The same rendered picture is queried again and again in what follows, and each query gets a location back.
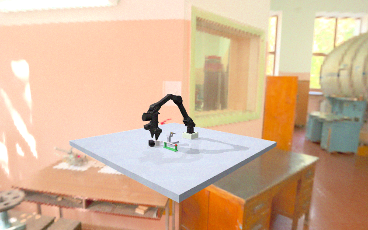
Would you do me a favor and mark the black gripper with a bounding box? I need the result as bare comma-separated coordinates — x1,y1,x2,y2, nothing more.
148,120,162,141

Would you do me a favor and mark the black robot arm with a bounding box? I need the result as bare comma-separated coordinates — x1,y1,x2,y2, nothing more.
142,94,196,134

